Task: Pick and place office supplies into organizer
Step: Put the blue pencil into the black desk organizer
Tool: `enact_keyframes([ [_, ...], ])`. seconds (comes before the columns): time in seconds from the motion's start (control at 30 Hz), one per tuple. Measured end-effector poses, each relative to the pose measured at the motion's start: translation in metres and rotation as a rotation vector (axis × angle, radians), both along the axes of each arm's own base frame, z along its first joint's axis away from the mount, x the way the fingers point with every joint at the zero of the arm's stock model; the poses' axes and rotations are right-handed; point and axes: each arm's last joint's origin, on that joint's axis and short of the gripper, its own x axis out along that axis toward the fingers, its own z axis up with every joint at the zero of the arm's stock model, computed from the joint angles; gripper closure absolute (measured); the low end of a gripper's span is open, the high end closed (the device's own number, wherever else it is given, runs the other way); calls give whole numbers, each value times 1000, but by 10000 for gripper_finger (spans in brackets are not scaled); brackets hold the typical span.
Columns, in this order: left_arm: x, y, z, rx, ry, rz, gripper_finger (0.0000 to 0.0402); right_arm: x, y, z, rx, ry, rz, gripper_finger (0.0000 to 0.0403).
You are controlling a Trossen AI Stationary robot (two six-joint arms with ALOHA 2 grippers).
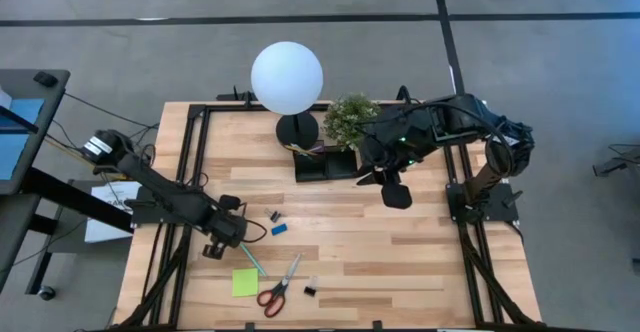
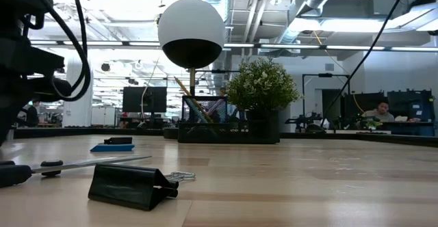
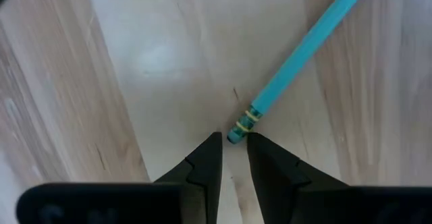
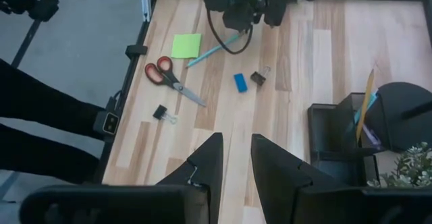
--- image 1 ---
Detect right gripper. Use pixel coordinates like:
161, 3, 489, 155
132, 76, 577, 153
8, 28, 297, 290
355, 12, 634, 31
356, 109, 439, 187

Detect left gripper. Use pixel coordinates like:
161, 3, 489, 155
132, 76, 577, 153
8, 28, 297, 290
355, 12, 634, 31
202, 206, 250, 261

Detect teal pencil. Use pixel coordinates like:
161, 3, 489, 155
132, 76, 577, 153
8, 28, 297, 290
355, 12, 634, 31
238, 241, 269, 278

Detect green sticky note pad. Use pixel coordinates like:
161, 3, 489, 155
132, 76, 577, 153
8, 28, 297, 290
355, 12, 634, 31
231, 267, 260, 298

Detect black mesh desk organizer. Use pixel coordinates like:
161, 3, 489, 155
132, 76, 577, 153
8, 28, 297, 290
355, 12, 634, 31
292, 140, 360, 183

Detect red-handled scissors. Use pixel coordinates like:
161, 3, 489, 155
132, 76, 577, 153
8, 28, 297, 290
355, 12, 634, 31
256, 253, 304, 319

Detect small potted green plant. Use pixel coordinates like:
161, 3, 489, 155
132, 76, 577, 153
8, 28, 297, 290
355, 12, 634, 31
322, 93, 384, 152

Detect black table clamp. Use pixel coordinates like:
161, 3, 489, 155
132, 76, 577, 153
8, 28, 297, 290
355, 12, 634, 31
217, 85, 256, 107
396, 85, 421, 106

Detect white paper sheet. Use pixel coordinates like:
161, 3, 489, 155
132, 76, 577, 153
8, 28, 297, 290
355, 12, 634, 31
83, 180, 141, 244

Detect white globe lamp black base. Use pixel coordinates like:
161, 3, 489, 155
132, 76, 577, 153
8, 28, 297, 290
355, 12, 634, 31
250, 41, 325, 151

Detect grey side desk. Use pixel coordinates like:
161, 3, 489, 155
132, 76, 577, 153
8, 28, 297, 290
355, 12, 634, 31
0, 68, 134, 296

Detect laptop with blue screen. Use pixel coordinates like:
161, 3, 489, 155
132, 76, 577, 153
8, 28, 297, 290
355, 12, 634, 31
0, 89, 46, 181

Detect black computer mouse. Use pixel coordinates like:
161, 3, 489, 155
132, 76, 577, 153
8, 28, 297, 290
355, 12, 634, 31
33, 71, 59, 88

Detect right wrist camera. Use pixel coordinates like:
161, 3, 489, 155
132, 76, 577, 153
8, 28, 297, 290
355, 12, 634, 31
380, 171, 414, 211

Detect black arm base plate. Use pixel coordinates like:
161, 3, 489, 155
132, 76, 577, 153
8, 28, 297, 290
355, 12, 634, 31
130, 186, 204, 226
446, 181, 521, 223

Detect black aluminium table frame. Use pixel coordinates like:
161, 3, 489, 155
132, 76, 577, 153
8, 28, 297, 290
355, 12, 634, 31
119, 100, 546, 331

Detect black floor stand with cables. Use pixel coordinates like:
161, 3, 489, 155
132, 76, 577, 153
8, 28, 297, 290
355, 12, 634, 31
592, 143, 640, 178

